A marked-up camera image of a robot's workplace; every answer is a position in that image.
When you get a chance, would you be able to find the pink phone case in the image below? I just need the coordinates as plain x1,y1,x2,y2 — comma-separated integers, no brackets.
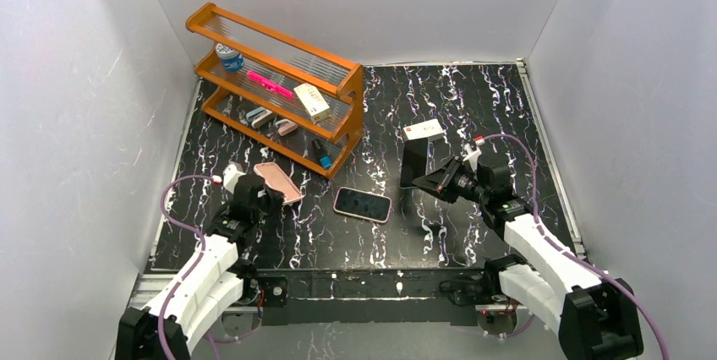
253,162,304,205

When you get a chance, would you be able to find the phone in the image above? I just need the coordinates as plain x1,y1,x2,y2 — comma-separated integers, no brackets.
333,187,392,224
400,138,430,189

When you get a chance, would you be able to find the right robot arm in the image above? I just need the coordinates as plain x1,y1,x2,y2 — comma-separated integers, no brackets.
413,158,644,359

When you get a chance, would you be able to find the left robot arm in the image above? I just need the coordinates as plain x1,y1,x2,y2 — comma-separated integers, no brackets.
114,168,284,359

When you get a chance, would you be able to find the white red flat box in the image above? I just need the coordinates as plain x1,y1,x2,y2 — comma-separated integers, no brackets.
402,118,446,141

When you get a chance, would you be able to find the pink white stapler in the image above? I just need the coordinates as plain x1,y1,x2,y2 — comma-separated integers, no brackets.
274,119,298,137

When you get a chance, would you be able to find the black blue small bottle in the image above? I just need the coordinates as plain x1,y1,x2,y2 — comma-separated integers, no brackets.
311,139,332,170

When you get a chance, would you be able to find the orange wooden shelf rack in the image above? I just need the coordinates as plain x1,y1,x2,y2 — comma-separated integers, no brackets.
185,3,364,178

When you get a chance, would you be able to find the white yellow small box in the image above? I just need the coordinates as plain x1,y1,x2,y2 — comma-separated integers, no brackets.
293,83,332,123

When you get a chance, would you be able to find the pink highlighter pen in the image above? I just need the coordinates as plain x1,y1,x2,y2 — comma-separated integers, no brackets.
246,70,294,99

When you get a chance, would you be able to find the blue white round jar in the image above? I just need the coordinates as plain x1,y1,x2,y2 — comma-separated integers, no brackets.
215,43,244,72

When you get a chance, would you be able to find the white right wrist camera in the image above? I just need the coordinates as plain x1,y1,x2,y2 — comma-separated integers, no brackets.
462,136,485,172

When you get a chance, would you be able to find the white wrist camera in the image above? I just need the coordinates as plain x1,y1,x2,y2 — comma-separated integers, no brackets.
462,136,485,172
211,161,246,194

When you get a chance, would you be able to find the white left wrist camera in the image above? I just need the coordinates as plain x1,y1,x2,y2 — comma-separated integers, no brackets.
211,161,246,194

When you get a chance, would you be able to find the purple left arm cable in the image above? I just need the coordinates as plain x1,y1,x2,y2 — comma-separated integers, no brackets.
156,174,225,360

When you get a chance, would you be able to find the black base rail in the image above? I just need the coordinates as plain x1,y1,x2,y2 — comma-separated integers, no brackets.
221,266,539,341

